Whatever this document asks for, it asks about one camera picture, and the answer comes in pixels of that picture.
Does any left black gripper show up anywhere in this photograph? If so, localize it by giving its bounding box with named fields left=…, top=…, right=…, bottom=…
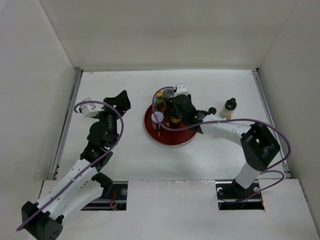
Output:
left=92, top=91, right=131, bottom=147

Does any red lid sauce jar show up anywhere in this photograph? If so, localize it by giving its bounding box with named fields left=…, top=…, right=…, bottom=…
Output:
left=166, top=116, right=181, bottom=129

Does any green label sauce bottle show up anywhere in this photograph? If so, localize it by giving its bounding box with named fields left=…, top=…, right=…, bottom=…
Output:
left=153, top=91, right=165, bottom=113

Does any black cap white grinder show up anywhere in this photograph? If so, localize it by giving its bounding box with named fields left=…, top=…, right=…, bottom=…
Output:
left=162, top=88, right=175, bottom=105

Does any white lid dark spice jar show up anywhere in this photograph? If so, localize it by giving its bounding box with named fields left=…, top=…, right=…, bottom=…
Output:
left=151, top=111, right=164, bottom=131

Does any small black pepper shaker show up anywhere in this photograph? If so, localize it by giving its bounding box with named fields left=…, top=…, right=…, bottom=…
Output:
left=208, top=107, right=217, bottom=115

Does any black cap white bottle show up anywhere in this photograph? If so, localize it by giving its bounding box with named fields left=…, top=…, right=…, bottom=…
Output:
left=219, top=97, right=237, bottom=120

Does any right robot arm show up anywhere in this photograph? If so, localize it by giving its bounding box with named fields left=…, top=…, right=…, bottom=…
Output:
left=172, top=94, right=281, bottom=200

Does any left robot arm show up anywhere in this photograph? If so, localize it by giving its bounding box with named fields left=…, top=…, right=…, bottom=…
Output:
left=17, top=90, right=131, bottom=240

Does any red round tray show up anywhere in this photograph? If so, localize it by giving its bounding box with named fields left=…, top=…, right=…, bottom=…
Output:
left=144, top=105, right=197, bottom=146

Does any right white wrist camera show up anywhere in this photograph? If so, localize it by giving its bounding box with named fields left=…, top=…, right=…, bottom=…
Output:
left=173, top=83, right=189, bottom=97

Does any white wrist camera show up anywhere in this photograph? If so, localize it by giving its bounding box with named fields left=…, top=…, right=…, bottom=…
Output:
left=173, top=83, right=189, bottom=97
left=79, top=103, right=104, bottom=118

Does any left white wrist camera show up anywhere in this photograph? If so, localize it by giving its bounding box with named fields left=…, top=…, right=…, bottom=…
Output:
left=79, top=103, right=104, bottom=118

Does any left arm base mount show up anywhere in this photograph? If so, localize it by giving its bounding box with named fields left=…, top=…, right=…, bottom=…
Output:
left=81, top=172, right=129, bottom=211

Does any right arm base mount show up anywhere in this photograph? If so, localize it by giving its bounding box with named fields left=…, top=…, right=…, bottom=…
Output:
left=215, top=180, right=265, bottom=211

